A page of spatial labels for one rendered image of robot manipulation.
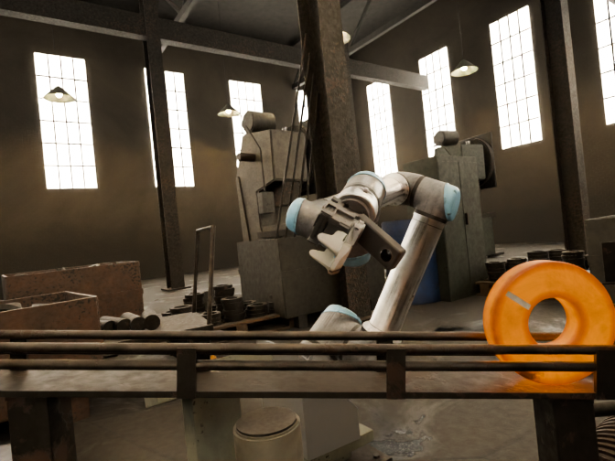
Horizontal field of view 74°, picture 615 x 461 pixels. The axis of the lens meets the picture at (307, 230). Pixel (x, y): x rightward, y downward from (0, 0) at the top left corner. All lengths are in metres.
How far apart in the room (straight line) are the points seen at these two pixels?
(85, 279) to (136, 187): 8.58
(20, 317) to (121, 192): 10.07
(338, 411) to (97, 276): 2.96
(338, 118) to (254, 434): 3.34
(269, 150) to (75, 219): 7.18
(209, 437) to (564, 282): 0.68
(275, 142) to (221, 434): 5.40
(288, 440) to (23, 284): 3.41
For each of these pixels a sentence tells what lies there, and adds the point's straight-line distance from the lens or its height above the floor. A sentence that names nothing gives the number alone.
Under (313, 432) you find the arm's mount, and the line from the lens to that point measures 1.48.
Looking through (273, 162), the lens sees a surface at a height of 1.91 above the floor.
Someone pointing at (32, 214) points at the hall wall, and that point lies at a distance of 12.08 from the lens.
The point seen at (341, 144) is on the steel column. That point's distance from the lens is 3.82.
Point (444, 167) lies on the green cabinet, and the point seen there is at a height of 1.37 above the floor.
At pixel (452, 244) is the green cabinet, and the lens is 4.49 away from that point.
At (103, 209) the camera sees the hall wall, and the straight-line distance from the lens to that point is 12.24.
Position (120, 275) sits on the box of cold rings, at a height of 0.63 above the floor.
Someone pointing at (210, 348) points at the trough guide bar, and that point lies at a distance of 0.52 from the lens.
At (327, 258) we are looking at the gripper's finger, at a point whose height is 0.80.
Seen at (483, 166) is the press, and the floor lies 1.81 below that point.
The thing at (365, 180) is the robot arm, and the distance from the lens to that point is 0.89.
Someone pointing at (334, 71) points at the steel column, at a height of 2.28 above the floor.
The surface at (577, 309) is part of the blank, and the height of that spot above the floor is 0.72.
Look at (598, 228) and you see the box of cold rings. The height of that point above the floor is 0.68.
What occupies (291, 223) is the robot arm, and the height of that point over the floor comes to 0.87.
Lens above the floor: 0.85
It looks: level
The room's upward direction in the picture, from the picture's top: 6 degrees counter-clockwise
